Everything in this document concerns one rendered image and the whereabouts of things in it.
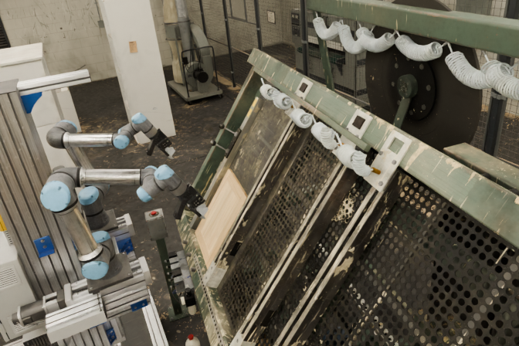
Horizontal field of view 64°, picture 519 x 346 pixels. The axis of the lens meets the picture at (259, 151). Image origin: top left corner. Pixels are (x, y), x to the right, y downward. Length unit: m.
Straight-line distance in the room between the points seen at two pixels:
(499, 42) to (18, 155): 2.01
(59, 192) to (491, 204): 1.59
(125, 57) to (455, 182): 5.30
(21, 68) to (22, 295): 2.53
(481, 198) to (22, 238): 2.04
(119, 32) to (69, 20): 4.43
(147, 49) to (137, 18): 0.42
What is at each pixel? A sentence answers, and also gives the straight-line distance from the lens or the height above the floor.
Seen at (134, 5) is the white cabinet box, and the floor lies 1.94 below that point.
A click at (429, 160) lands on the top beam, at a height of 1.89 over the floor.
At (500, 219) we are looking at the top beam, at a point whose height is 1.87.
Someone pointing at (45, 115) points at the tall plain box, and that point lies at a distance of 4.65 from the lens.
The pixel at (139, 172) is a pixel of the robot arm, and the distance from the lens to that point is 2.05.
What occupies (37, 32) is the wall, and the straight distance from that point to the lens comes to 10.40.
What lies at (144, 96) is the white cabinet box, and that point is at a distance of 6.24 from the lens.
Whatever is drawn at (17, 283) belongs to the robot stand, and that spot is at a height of 1.10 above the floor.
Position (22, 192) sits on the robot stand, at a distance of 2.30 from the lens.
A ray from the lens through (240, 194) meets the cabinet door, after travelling 2.32.
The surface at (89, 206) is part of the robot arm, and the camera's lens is 2.70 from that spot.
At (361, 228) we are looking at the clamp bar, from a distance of 1.45.
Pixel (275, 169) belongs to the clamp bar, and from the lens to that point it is 2.03.
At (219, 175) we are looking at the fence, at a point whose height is 1.23.
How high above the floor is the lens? 2.50
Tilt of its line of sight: 26 degrees down
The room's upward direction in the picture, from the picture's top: 6 degrees counter-clockwise
